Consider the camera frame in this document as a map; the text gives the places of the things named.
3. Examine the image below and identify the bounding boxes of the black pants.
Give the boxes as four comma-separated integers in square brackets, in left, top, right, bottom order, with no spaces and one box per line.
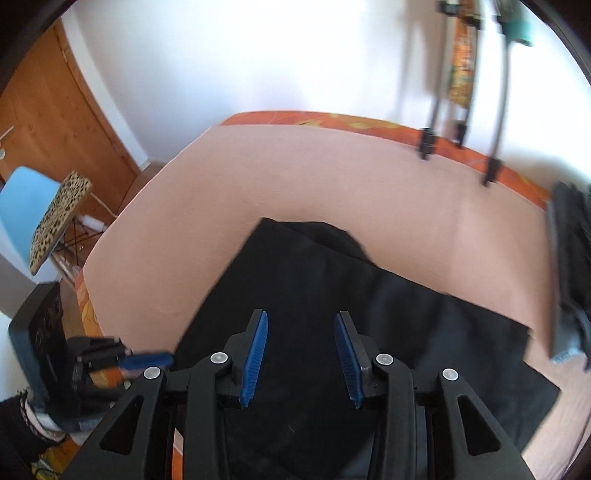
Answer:
[174,219,559,479]

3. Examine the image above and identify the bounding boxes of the grey gloved left hand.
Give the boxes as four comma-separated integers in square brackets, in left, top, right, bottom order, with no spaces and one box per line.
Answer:
[27,398,103,439]

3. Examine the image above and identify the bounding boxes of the orange floral mattress sheet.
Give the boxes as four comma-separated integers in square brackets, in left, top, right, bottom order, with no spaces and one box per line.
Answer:
[73,110,553,480]

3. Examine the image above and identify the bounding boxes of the black box on floor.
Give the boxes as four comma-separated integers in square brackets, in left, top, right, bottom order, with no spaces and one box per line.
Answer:
[8,282,67,410]

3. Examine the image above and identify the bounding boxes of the leopard print cushion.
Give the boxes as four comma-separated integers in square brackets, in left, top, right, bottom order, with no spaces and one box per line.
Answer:
[29,171,92,275]

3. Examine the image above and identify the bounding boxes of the light blue chair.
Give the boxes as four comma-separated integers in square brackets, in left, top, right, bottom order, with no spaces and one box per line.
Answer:
[1,166,60,278]

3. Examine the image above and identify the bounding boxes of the wooden door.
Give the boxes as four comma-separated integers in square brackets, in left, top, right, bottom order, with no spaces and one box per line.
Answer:
[1,20,139,224]

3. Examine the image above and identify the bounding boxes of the stack of folded dark clothes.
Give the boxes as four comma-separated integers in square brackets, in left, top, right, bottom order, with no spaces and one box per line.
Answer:
[546,182,590,363]

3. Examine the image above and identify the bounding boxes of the orange patterned hanging cloth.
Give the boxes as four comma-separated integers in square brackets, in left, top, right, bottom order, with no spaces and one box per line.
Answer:
[448,1,476,109]

